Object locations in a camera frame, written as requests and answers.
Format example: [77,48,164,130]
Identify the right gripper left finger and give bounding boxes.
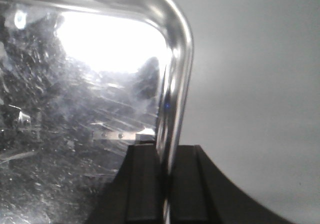
[85,144,164,224]

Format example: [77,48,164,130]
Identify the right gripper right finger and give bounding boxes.
[169,145,289,224]

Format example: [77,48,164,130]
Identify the silver metal tray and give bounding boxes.
[0,0,193,224]

